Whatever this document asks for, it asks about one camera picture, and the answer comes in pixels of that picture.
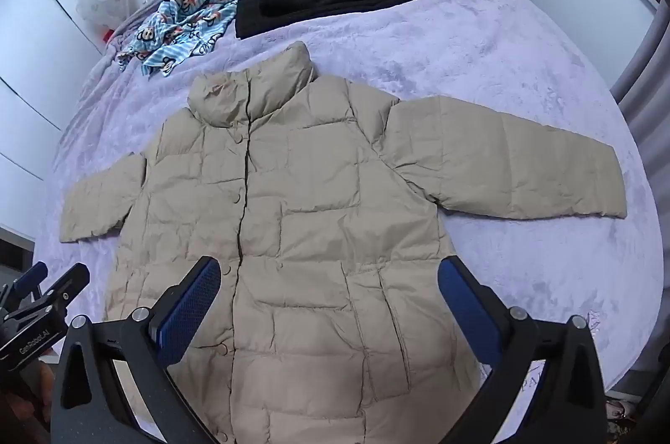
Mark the beige puffer jacket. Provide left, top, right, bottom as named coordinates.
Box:
left=60, top=40, right=628, bottom=444

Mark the grey curtain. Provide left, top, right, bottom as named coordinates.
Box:
left=610, top=0, right=670, bottom=110

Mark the white wardrobe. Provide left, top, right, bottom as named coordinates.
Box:
left=0, top=0, right=158, bottom=236

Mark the blue monkey print cloth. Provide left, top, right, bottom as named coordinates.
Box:
left=116, top=0, right=244, bottom=80

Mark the person's left hand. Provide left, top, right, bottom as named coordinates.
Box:
left=0, top=364, right=56, bottom=431

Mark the lilac fluffy blanket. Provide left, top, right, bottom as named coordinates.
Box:
left=34, top=0, right=661, bottom=398

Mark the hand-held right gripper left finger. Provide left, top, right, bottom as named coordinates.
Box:
left=51, top=256, right=221, bottom=444

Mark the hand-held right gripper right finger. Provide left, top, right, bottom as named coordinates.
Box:
left=436, top=256, right=609, bottom=444

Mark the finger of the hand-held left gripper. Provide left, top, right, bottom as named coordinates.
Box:
left=5, top=264, right=91, bottom=328
left=9, top=261, right=49, bottom=303

